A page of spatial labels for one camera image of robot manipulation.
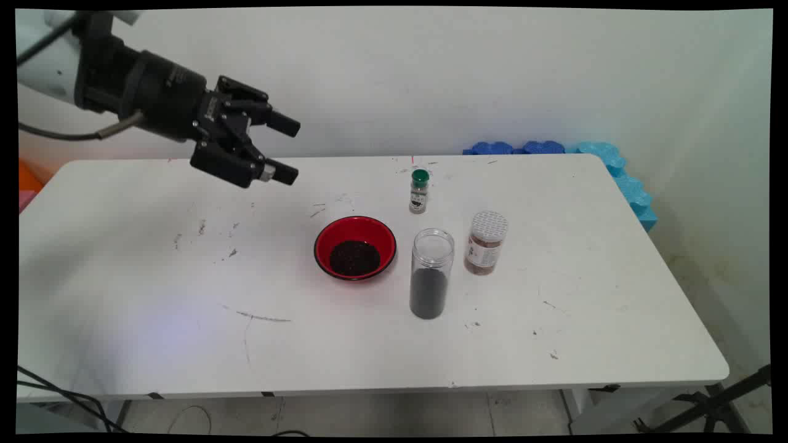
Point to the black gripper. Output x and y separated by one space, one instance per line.
166 92

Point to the clear jar with black grains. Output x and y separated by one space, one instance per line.
429 295

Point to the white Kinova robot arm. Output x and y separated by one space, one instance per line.
43 67

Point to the red bowl with black grains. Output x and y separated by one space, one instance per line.
329 232

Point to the small green-capped spice bottle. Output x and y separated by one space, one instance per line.
418 197

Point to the orange block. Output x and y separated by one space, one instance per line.
28 175

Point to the pink block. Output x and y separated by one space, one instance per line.
26 200

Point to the white-lidded jar brown contents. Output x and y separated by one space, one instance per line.
485 246

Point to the grey table leg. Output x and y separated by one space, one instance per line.
122 415

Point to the light blue foam mat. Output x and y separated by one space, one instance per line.
634 194

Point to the black tripod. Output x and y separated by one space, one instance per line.
714 403

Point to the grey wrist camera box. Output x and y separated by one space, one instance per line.
130 16

